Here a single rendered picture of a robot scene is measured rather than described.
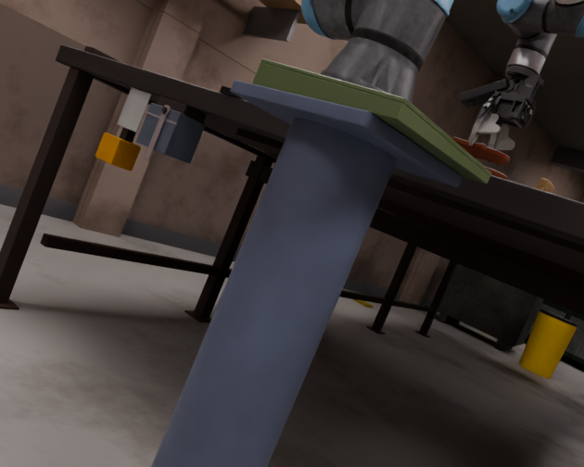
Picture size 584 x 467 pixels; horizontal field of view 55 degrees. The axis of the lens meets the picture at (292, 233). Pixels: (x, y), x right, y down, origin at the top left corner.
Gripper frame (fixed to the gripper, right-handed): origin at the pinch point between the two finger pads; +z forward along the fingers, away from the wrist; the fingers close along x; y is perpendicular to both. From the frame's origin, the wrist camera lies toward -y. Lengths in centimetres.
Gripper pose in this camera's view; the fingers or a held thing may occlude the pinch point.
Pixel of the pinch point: (477, 151)
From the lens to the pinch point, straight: 141.5
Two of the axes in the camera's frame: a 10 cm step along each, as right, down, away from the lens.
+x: 6.2, 2.1, 7.6
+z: -3.9, 9.2, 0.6
